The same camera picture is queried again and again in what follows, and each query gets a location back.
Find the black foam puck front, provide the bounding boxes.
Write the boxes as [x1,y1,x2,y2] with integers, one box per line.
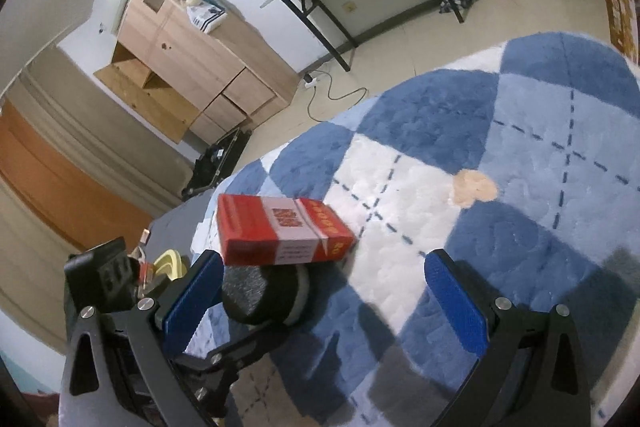
[221,265,310,326]

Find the red cigarette carton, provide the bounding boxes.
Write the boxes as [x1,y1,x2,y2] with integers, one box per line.
[217,194,356,267]

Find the yellow oval tray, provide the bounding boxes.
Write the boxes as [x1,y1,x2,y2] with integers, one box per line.
[153,249,188,281]

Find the black case on floor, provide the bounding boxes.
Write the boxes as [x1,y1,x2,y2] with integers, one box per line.
[181,129,252,202]

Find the blue white checkered blanket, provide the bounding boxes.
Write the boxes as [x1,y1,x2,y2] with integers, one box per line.
[221,32,639,426]

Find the wooden cabinet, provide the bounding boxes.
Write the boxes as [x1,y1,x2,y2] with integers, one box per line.
[94,0,299,144]

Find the folded clothes on cabinet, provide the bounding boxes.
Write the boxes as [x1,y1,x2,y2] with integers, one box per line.
[180,0,228,35]

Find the white power strip cable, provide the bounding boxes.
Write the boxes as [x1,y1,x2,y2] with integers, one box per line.
[301,70,371,122]

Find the cardboard box by wall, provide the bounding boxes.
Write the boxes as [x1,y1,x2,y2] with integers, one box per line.
[605,0,639,64]

